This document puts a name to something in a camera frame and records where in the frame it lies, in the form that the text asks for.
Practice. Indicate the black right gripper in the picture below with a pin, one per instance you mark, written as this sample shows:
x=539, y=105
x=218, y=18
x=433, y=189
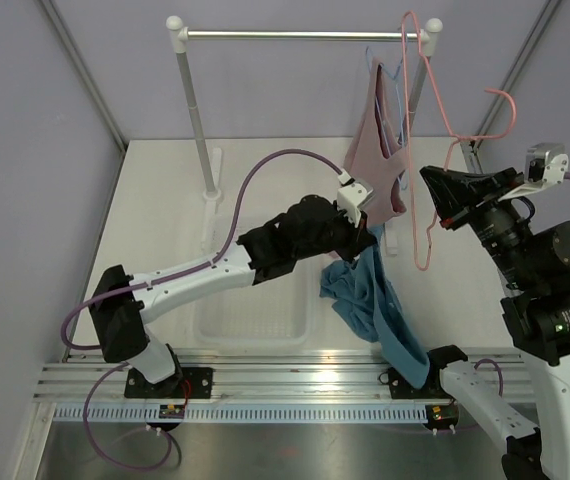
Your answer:
x=452, y=191

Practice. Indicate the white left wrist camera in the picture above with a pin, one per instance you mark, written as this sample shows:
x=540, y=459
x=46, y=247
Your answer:
x=352, y=196

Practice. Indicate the blue wire hanger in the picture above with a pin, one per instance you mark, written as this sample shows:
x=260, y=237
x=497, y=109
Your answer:
x=395, y=78

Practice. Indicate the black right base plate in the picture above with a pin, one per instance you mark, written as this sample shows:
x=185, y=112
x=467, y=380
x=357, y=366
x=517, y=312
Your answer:
x=401, y=389

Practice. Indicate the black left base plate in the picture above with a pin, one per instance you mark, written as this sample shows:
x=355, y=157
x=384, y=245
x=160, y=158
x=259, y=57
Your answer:
x=193, y=382

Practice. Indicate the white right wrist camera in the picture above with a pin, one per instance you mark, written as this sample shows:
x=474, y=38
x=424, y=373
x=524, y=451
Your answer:
x=545, y=167

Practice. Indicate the translucent white plastic basket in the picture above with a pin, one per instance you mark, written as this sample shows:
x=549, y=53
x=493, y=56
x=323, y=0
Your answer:
x=277, y=313

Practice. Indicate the white slotted cable duct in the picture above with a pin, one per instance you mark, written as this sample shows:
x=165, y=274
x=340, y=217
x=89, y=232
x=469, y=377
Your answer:
x=243, y=414

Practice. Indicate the pink tank top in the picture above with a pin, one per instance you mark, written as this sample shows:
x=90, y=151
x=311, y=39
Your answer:
x=375, y=155

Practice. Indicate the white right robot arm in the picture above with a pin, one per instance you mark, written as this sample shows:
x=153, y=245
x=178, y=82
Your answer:
x=535, y=267

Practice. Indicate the blue tank top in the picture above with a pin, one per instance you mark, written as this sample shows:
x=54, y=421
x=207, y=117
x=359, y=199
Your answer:
x=366, y=301

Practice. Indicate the aluminium mounting rail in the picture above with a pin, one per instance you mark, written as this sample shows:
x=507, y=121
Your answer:
x=323, y=376

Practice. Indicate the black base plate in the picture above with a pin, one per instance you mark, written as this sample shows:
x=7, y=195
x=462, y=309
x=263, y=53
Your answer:
x=401, y=389
x=193, y=382

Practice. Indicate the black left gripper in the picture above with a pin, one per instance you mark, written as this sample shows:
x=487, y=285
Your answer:
x=359, y=239

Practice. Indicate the white clothes rack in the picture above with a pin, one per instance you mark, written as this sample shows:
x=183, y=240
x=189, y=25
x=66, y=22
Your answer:
x=417, y=49

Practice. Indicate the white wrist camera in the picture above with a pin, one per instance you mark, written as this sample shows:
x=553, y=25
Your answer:
x=352, y=196
x=545, y=167

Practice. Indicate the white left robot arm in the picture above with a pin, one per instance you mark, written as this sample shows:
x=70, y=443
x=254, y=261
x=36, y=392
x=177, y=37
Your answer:
x=123, y=305

